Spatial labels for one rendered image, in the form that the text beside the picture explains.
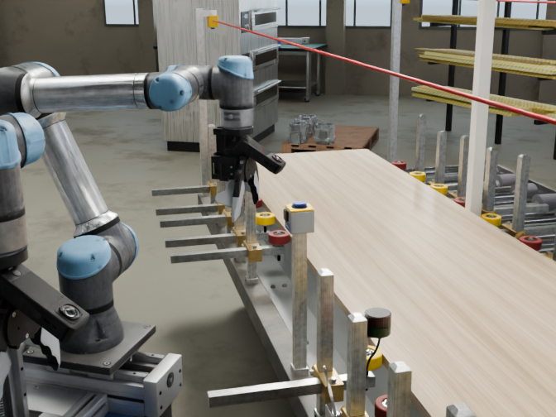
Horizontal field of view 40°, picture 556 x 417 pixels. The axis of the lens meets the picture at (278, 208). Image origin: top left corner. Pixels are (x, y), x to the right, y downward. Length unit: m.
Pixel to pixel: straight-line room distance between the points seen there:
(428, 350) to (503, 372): 0.20
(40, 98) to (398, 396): 0.94
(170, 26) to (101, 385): 6.96
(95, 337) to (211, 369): 2.11
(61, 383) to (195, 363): 2.11
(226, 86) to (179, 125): 6.97
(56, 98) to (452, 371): 1.13
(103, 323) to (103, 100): 0.50
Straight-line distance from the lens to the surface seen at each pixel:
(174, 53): 8.51
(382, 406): 1.78
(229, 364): 3.87
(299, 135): 8.18
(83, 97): 1.62
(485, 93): 3.17
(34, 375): 1.87
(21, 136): 1.08
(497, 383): 1.93
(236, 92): 1.64
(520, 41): 12.79
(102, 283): 1.72
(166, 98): 1.53
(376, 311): 1.72
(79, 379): 1.80
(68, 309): 0.94
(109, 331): 1.76
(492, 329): 2.20
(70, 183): 1.82
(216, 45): 8.32
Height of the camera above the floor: 1.82
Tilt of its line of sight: 17 degrees down
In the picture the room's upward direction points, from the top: straight up
